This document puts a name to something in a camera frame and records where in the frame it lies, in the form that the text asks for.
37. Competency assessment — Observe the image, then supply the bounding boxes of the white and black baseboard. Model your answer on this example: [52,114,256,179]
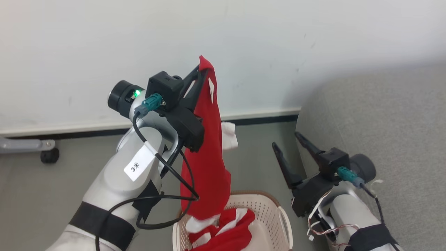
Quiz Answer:
[0,107,301,140]

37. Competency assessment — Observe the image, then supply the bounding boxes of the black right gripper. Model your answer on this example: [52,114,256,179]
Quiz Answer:
[272,131,341,218]

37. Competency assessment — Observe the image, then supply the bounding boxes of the black caster wheel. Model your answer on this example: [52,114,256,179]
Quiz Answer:
[40,148,60,165]

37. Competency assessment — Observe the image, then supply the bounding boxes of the white paper cable label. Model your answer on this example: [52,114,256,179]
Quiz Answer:
[123,142,159,182]

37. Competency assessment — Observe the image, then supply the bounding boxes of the thin white and red wires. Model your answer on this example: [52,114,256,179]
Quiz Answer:
[306,179,384,245]

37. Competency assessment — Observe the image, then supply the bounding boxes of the black cable with teal plug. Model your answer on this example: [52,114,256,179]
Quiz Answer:
[95,93,200,251]
[337,166,400,251]

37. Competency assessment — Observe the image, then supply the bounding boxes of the cream perforated laundry basket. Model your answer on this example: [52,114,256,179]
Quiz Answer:
[172,191,293,251]

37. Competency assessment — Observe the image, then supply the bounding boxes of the grey fabric sofa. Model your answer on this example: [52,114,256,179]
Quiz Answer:
[295,62,446,251]

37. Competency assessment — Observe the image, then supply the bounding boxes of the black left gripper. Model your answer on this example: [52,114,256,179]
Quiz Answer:
[166,66,209,153]

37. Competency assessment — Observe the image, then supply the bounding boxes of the red garment with white trim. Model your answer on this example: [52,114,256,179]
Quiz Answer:
[180,55,256,251]

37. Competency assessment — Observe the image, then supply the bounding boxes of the grey metal stand leg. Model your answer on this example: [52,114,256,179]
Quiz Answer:
[0,136,56,155]

